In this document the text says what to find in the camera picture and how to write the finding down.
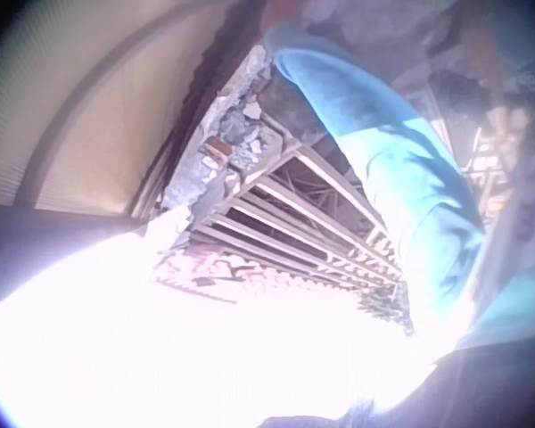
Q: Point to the wooden ladder frame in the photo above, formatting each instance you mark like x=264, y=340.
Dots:
x=488, y=156

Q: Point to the beige roller shutter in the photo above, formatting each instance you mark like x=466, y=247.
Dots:
x=116, y=111

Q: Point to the white slatted metal rack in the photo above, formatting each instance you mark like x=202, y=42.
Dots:
x=294, y=223

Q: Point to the red brick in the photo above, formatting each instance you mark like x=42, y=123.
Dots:
x=217, y=147

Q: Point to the grey stone rubble heap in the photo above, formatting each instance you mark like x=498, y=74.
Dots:
x=245, y=134

